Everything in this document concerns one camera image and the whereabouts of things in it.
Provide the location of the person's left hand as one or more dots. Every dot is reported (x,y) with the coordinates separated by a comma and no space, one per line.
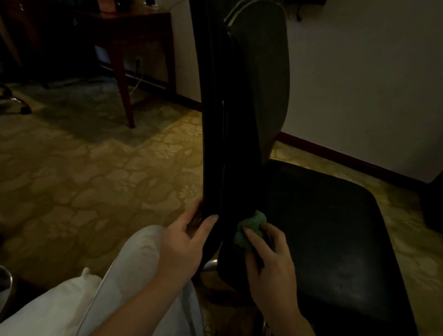
(179,251)

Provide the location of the person's right hand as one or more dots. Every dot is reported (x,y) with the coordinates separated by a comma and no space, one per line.
(275,279)

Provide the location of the green cleaning cloth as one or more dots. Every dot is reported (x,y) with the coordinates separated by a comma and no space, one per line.
(253,221)

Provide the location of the black leather chair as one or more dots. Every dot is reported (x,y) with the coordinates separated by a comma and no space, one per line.
(336,230)

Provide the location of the person's left forearm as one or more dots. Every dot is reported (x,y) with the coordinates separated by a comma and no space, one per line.
(135,317)

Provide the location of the black swivel chair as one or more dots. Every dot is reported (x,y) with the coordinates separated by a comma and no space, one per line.
(11,99)

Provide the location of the dark red baseboard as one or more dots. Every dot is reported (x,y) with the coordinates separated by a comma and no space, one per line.
(342,159)

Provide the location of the dark red wooden table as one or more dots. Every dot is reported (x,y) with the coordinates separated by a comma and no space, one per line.
(133,23)

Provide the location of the small black white device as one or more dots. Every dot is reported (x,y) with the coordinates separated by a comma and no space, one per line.
(151,2)

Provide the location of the pink tissue box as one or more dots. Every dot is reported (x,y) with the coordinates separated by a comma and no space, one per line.
(105,3)

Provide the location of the black wall plug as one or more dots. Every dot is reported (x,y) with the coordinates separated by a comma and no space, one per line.
(138,62)

